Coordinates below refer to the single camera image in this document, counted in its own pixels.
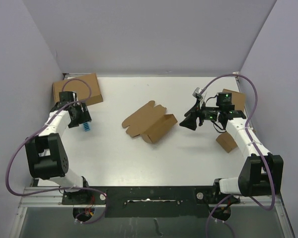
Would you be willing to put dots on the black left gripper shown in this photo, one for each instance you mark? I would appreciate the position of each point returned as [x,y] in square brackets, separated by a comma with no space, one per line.
[84,116]

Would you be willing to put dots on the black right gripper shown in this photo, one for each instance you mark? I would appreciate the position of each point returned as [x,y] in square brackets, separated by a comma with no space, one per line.
[190,122]

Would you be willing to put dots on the blue plastic rack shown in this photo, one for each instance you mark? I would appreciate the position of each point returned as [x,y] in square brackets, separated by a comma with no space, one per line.
[86,126]

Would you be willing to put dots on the cardboard box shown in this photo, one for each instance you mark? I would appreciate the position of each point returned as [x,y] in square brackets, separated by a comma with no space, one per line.
[238,99]
[228,143]
[150,122]
[80,88]

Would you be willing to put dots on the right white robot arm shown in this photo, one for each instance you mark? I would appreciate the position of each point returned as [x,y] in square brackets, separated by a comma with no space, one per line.
[262,171]

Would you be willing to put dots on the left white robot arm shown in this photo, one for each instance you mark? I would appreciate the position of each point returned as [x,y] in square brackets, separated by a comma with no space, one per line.
[46,155]

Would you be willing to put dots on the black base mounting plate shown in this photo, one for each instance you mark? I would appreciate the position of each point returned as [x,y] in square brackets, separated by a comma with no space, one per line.
[149,201]

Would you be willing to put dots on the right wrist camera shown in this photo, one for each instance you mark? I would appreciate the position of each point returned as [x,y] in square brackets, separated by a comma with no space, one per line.
[199,94]

